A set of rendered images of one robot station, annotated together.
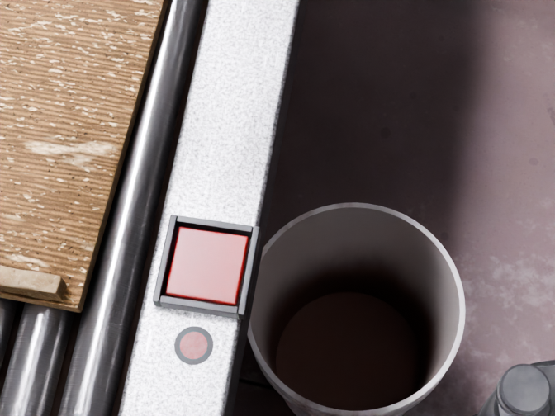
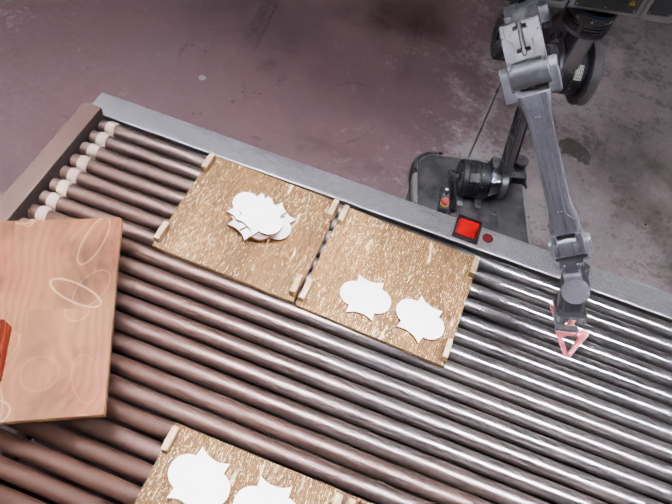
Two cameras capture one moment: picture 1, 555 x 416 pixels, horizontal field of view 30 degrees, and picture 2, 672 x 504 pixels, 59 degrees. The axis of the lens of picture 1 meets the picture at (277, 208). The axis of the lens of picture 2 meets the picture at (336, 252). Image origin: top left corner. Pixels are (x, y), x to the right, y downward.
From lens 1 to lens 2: 1.42 m
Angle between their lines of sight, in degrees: 39
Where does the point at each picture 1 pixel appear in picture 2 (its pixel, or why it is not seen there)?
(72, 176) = (439, 253)
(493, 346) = not seen: hidden behind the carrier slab
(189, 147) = (428, 228)
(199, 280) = (472, 230)
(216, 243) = (462, 224)
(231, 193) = (444, 220)
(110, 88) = (411, 239)
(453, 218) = not seen: hidden behind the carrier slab
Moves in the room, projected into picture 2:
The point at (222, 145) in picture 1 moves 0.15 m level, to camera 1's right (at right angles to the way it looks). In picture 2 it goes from (429, 220) to (428, 180)
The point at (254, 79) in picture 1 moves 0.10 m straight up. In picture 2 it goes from (409, 208) to (416, 187)
